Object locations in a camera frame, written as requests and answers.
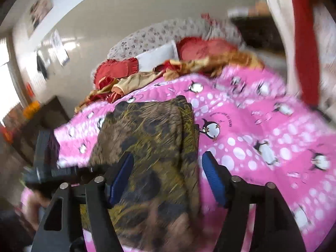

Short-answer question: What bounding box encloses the brown floral patterned garment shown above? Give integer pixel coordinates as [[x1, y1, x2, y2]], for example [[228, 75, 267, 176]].
[[88, 96, 201, 251]]

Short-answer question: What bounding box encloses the person's left hand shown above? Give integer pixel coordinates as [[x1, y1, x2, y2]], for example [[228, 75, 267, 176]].
[[22, 190, 50, 231]]

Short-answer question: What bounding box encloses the dark wooden cabinet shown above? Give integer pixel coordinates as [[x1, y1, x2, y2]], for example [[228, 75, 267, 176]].
[[12, 96, 70, 165]]

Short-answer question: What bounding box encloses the red gold crumpled cloth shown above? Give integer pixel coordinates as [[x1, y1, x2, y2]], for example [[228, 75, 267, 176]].
[[75, 51, 265, 114]]

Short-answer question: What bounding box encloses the pink penguin blanket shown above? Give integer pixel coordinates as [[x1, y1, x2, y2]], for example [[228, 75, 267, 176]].
[[20, 65, 336, 252]]

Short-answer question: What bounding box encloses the red frilled pillow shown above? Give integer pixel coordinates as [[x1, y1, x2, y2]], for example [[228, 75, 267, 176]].
[[93, 58, 138, 89]]

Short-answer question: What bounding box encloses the white small pillow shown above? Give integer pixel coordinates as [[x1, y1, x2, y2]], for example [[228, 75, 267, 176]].
[[135, 40, 179, 72]]

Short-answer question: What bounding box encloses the white plastic chair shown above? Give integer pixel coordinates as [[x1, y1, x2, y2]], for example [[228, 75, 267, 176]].
[[266, 0, 335, 120]]

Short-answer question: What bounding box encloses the red cloth on chair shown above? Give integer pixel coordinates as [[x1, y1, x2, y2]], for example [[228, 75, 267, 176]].
[[292, 0, 320, 107]]

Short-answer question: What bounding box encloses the framed wall picture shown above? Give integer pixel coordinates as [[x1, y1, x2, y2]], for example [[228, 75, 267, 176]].
[[27, 0, 54, 37]]

